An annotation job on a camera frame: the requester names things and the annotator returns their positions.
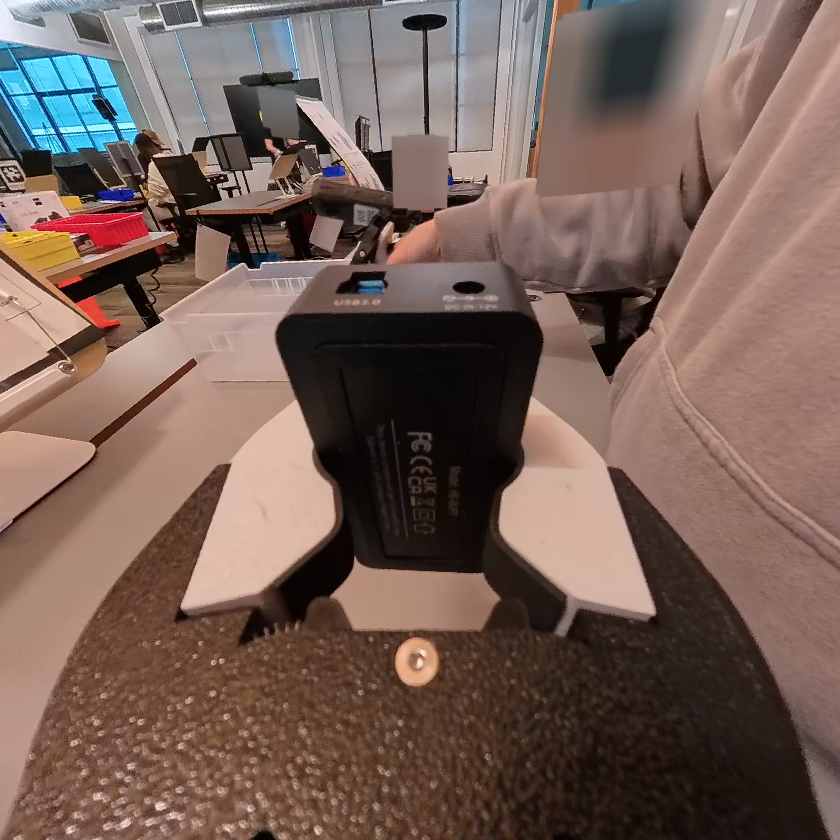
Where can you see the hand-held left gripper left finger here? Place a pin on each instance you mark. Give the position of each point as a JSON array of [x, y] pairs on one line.
[[262, 512]]

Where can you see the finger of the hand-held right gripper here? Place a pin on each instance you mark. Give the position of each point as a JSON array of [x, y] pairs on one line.
[[377, 246]]

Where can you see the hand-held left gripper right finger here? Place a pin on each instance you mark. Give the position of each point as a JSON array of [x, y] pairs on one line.
[[577, 525]]

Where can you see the black usb hub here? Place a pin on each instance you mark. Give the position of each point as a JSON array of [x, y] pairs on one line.
[[407, 367]]

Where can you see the person's right forearm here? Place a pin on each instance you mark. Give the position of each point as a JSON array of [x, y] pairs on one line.
[[558, 236]]

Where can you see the person's right hand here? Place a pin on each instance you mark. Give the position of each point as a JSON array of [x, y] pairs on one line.
[[413, 243]]

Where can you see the white poster board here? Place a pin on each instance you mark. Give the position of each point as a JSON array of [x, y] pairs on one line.
[[341, 141]]

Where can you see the wooden desk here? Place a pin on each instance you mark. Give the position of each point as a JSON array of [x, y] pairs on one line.
[[249, 202]]

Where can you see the large black monitor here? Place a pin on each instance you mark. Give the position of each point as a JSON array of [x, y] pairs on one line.
[[239, 111]]

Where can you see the hanging white paper sheet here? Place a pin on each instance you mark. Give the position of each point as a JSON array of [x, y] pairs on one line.
[[211, 253]]

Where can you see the black floor lamp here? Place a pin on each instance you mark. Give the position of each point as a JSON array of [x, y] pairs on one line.
[[426, 79]]

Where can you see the black office chair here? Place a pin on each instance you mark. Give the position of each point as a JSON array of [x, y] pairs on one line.
[[187, 180]]

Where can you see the clear plastic bin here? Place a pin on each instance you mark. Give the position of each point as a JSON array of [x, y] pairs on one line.
[[229, 328]]

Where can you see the person's torso in sweatshirt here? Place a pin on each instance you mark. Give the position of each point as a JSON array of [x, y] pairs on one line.
[[754, 394]]

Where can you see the white document stand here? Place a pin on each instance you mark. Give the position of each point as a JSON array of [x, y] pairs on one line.
[[39, 472]]

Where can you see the red plastic bin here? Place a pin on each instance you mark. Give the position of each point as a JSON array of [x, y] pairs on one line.
[[98, 229]]

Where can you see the orange cone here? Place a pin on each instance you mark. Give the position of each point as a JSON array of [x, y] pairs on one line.
[[98, 312]]

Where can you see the yellow plastic bin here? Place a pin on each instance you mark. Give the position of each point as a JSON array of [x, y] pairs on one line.
[[39, 253]]

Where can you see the white cardboard box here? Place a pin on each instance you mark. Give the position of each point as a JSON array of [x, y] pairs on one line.
[[33, 210]]

